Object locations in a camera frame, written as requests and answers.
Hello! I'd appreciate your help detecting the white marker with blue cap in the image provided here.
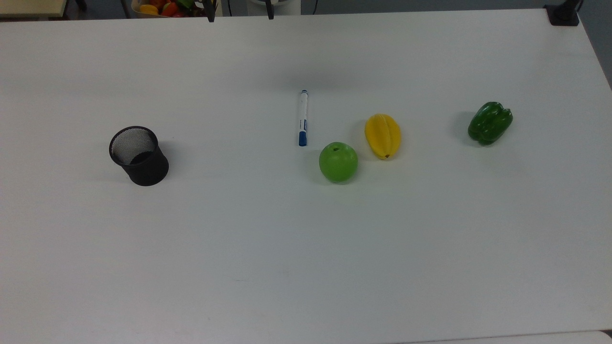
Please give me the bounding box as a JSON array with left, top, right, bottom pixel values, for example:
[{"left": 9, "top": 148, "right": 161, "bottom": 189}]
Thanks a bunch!
[{"left": 298, "top": 89, "right": 309, "bottom": 147}]

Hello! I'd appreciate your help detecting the basket of toy fruit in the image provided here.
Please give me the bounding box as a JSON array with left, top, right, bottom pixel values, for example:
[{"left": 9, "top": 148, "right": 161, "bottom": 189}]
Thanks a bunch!
[{"left": 131, "top": 0, "right": 219, "bottom": 19}]

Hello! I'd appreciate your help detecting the green apple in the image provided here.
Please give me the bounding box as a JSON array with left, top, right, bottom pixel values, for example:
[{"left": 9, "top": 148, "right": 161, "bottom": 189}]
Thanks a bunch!
[{"left": 319, "top": 141, "right": 359, "bottom": 183}]

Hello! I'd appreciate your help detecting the yellow starfruit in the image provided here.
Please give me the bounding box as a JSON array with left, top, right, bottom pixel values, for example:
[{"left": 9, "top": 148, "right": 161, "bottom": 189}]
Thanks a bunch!
[{"left": 364, "top": 113, "right": 402, "bottom": 160}]

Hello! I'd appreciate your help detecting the black mesh pen cup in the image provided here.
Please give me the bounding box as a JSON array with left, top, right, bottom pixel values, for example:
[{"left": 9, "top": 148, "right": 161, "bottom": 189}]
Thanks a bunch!
[{"left": 109, "top": 126, "right": 169, "bottom": 186}]

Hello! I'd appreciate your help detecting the light wooden side table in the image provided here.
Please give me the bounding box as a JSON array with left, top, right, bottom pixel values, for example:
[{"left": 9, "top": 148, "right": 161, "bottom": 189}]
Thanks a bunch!
[{"left": 0, "top": 0, "right": 68, "bottom": 20}]

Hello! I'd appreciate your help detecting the green bell pepper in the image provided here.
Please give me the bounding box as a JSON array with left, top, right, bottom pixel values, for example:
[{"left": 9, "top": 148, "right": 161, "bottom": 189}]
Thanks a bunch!
[{"left": 468, "top": 101, "right": 514, "bottom": 146}]

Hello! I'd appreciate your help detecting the black table clamp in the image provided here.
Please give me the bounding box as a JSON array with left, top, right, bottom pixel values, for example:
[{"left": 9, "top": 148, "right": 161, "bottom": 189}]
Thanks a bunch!
[{"left": 545, "top": 0, "right": 583, "bottom": 27}]

